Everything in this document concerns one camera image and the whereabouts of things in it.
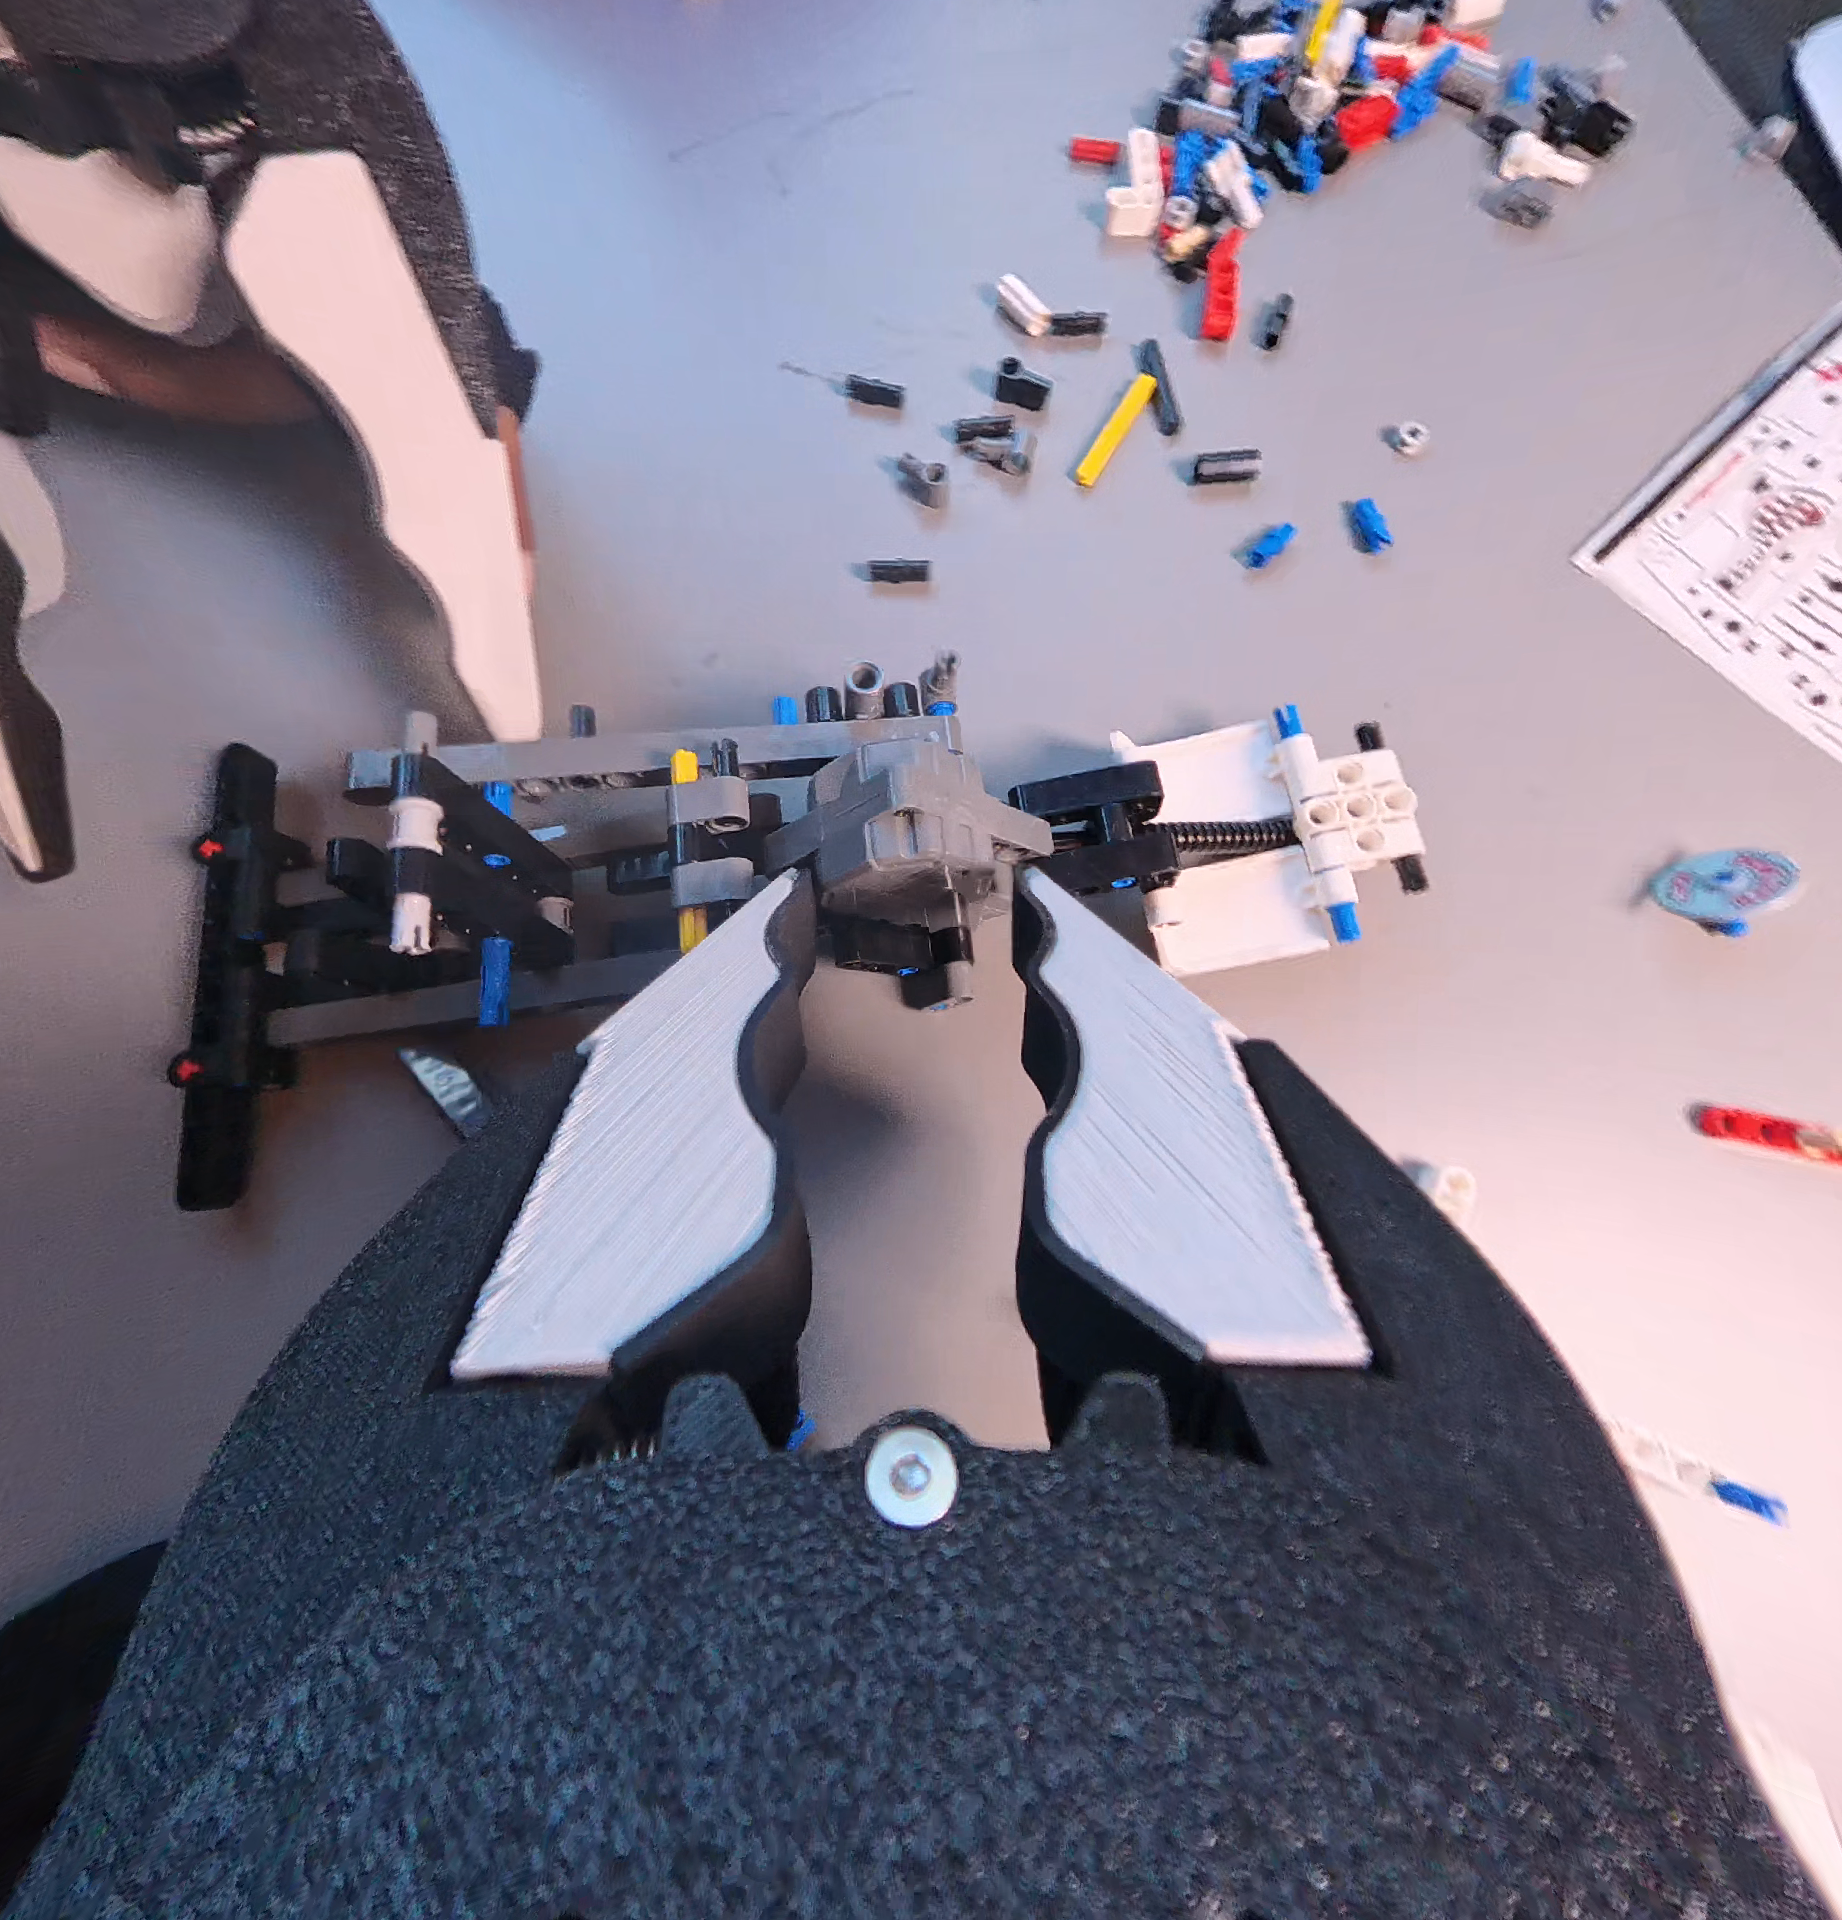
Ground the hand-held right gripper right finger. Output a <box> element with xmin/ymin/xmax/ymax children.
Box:
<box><xmin>1010</xmin><ymin>872</ymin><xmax>1376</xmax><ymax>1451</ymax></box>

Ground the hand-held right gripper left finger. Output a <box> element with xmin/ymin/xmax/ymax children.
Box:
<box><xmin>450</xmin><ymin>866</ymin><xmax>822</xmax><ymax>1451</ymax></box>

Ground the toy brick vehicle chassis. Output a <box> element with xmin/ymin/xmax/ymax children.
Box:
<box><xmin>170</xmin><ymin>652</ymin><xmax>1435</xmax><ymax>1215</ymax></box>

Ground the grey desk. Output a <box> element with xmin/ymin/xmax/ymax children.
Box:
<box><xmin>0</xmin><ymin>0</ymin><xmax>1842</xmax><ymax>1920</ymax></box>

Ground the person's left hand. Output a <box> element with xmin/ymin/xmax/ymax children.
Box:
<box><xmin>32</xmin><ymin>313</ymin><xmax>334</xmax><ymax>434</ymax></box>

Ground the white bent toy brick beam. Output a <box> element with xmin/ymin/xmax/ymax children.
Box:
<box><xmin>1608</xmin><ymin>1416</ymin><xmax>1790</xmax><ymax>1528</ymax></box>

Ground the red thin toy brick plate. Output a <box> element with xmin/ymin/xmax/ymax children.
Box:
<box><xmin>1691</xmin><ymin>1101</ymin><xmax>1842</xmax><ymax>1177</ymax></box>

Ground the round blue printed disc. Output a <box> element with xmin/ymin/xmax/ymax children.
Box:
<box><xmin>1647</xmin><ymin>847</ymin><xmax>1807</xmax><ymax>939</ymax></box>

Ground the yellow toy brick axle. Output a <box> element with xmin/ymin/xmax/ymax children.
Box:
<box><xmin>1072</xmin><ymin>372</ymin><xmax>1160</xmax><ymax>490</ymax></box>

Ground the white printed sticker sheet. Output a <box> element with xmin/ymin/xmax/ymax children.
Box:
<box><xmin>1573</xmin><ymin>301</ymin><xmax>1842</xmax><ymax>792</ymax></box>

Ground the pile of small toy bricks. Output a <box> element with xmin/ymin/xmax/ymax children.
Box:
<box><xmin>1105</xmin><ymin>0</ymin><xmax>1637</xmax><ymax>288</ymax></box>

